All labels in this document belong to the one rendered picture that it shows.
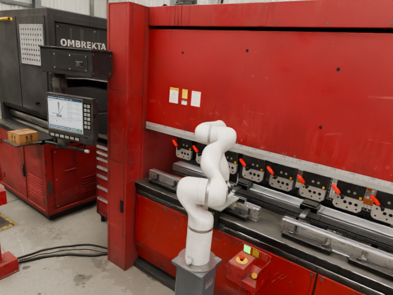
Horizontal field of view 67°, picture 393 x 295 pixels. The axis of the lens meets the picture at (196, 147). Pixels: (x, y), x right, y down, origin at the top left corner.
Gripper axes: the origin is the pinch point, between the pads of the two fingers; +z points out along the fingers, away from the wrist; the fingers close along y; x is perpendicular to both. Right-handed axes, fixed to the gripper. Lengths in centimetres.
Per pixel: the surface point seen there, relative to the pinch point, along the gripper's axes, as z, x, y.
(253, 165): -18.0, -16.4, -18.8
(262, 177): -12.5, -12.8, -26.3
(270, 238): 6.5, 18.2, -41.9
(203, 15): -92, -76, 31
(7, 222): 44, 105, 240
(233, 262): -4, 44, -30
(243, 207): 8.2, 3.9, -15.2
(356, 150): -37, -33, -77
